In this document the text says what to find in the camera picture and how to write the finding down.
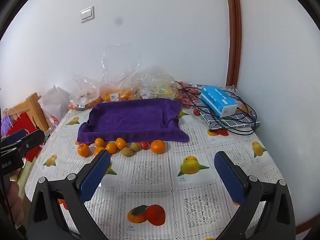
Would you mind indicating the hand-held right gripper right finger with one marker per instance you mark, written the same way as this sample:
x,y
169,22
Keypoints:
x,y
228,177

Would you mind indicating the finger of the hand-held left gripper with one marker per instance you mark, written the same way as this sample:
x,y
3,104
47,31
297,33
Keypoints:
x,y
15,135
32,141

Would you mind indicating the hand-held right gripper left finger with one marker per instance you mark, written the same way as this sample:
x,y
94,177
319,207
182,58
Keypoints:
x,y
93,177

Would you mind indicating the small orange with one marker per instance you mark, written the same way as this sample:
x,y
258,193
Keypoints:
x,y
98,150
121,143
111,147
99,142

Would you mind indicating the large orange with stem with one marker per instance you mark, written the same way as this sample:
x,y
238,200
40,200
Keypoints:
x,y
83,150

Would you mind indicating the yellow-brown longan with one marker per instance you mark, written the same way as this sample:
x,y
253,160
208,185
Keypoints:
x,y
126,152
135,146

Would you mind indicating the small red tomato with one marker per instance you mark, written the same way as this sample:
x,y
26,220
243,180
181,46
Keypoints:
x,y
196,111
144,145

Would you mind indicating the person's left hand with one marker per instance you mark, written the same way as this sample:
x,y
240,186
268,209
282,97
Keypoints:
x,y
15,200

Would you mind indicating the red paper bag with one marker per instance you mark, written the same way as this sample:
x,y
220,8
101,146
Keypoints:
x,y
22,125

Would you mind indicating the purple paper bag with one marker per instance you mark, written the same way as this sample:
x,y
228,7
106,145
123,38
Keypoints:
x,y
6,123

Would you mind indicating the white plastic bag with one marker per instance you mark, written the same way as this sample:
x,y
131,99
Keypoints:
x,y
53,102

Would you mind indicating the fruit print tablecloth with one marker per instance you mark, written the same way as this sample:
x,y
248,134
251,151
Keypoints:
x,y
155,177

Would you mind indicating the clear bag of oranges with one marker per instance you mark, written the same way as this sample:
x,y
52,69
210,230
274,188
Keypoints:
x,y
82,100

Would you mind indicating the purple towel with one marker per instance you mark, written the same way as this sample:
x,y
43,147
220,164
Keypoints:
x,y
130,120

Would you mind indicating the clear bag with brown contents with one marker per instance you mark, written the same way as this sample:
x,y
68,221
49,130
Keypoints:
x,y
242,108

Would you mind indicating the blue tissue box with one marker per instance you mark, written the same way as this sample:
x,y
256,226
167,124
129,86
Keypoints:
x,y
216,100

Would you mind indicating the clear bag of mandarins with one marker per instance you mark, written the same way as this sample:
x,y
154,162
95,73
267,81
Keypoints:
x,y
117,93

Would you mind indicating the clear bag of red fruit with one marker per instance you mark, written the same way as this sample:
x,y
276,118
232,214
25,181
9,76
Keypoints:
x,y
186,97

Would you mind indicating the clear bag of yellow fruit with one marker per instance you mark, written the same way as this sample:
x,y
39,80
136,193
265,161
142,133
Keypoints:
x,y
160,87

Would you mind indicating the wooden chair frame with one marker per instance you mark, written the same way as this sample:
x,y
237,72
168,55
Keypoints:
x,y
32,107

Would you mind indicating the white light switch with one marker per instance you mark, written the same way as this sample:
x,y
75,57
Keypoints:
x,y
87,14

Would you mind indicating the brown wooden door frame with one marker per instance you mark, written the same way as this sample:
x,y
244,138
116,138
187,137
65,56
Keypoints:
x,y
233,30

